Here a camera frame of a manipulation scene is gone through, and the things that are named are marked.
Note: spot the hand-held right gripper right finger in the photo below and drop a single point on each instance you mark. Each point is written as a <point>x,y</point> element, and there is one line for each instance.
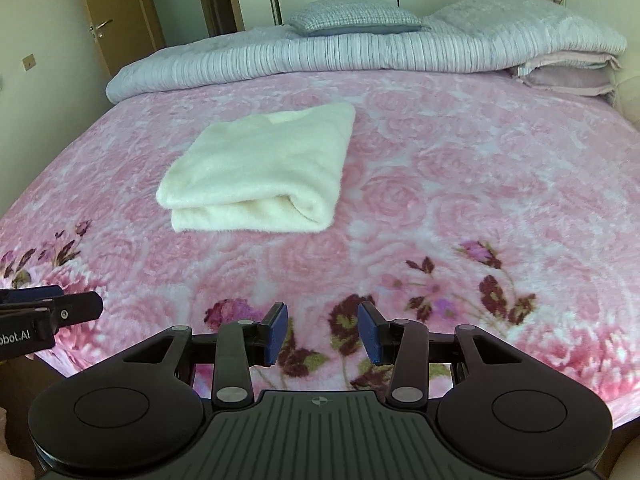
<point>370,335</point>

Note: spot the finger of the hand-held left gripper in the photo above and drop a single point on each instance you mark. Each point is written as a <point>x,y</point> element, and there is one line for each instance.
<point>75,308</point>
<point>35,294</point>

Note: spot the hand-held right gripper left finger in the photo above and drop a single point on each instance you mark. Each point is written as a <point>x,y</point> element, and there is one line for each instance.
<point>277,335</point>

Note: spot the white knit sweater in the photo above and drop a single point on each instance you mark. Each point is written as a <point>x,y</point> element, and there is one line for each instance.
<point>260,170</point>

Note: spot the pink floral blanket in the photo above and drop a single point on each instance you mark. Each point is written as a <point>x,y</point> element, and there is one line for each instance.
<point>450,170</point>

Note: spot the striped lilac duvet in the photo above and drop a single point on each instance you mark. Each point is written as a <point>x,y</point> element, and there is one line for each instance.
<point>300,55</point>

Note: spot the brown wooden door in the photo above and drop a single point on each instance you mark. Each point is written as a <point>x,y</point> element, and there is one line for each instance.
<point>120,10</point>

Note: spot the checked grey pillow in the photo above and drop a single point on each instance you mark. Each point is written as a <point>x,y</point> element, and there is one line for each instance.
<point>355,17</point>

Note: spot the mauve pillow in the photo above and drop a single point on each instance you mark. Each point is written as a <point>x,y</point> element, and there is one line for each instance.
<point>565,82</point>

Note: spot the cream quilted headboard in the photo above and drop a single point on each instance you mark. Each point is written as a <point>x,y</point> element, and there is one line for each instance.
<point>631,100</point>

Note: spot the brown wall switch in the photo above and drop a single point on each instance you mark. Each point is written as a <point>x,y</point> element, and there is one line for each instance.
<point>28,62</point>

